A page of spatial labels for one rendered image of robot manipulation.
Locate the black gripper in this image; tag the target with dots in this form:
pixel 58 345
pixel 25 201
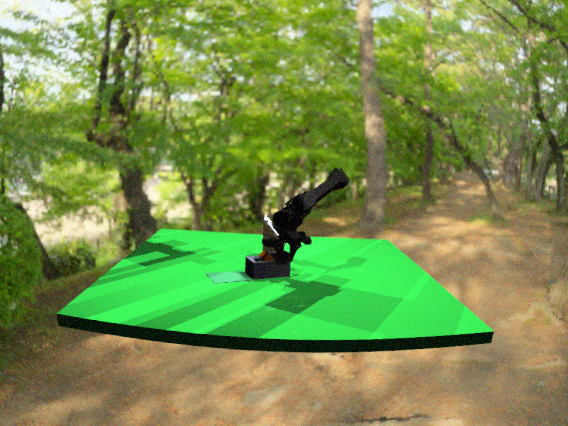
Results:
pixel 277 243

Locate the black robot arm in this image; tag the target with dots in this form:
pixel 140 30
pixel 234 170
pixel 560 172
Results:
pixel 302 204

